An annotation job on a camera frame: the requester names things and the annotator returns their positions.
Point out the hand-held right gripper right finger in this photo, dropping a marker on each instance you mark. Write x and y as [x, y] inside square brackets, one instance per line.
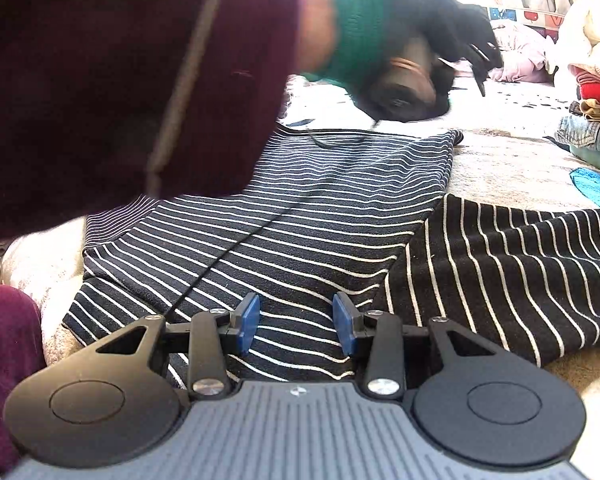
[344, 322]

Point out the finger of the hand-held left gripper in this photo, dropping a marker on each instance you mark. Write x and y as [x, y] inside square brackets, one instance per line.
[485, 55]
[481, 82]

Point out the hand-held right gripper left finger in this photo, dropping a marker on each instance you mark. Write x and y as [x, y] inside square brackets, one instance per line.
[250, 322]

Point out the black white striped shirt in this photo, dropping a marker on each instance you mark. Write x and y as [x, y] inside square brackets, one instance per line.
[305, 220]

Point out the person's left forearm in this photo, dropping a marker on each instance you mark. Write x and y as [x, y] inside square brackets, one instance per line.
[80, 85]

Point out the purple quilt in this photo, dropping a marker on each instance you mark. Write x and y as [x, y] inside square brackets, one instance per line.
[525, 55]

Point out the colourful alphabet foam mat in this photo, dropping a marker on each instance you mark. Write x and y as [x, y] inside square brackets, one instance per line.
[525, 16]

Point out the brown cartoon printed blanket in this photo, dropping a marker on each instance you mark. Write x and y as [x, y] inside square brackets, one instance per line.
[505, 170]

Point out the pink folded shirt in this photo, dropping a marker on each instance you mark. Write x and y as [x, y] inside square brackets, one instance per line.
[597, 71]

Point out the folded denim jeans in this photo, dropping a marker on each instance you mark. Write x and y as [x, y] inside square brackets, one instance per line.
[590, 135]

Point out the person's leg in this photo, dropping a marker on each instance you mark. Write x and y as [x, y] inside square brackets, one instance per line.
[5, 360]

